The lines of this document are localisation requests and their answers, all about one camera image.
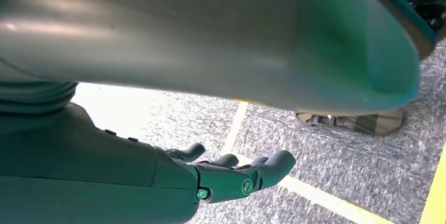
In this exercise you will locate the dark robot leg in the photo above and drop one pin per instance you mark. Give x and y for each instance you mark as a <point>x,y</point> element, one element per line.
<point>427,10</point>

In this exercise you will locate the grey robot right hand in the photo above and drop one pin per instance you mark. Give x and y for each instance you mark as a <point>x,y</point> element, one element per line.
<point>87,173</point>

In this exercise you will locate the yellow floor tape square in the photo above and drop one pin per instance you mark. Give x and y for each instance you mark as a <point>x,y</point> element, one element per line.
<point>306,189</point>

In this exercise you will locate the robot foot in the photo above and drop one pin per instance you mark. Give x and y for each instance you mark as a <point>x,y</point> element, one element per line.
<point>379,125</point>

